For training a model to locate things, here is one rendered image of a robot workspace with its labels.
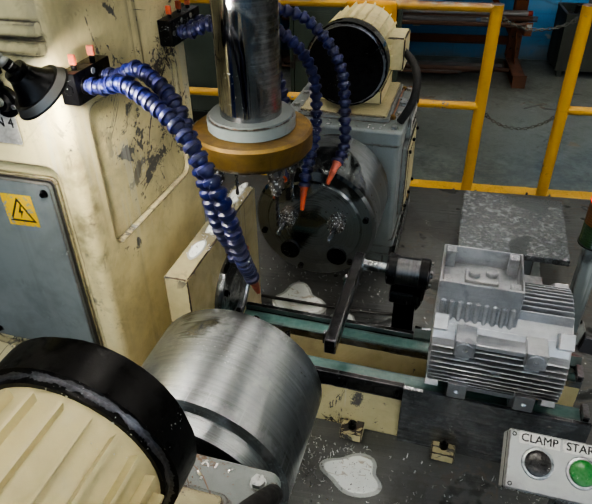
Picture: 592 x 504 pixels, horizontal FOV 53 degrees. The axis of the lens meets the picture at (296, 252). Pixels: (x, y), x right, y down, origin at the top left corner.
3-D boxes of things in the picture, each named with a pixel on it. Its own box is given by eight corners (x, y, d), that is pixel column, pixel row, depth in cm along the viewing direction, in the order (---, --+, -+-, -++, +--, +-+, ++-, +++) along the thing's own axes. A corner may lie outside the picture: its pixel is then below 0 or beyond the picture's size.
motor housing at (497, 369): (420, 405, 96) (434, 317, 85) (431, 329, 111) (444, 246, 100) (550, 432, 92) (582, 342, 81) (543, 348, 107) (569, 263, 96)
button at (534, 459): (521, 473, 71) (524, 473, 70) (524, 448, 72) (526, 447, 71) (547, 479, 71) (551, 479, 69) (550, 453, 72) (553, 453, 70)
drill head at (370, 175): (245, 287, 123) (237, 181, 109) (299, 194, 156) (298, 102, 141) (363, 307, 117) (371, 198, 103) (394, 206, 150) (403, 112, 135)
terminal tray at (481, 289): (433, 318, 91) (439, 281, 87) (439, 277, 99) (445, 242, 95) (515, 332, 88) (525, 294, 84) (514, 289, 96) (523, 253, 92)
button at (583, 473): (565, 483, 70) (569, 483, 68) (567, 457, 71) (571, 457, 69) (593, 489, 69) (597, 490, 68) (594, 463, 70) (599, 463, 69)
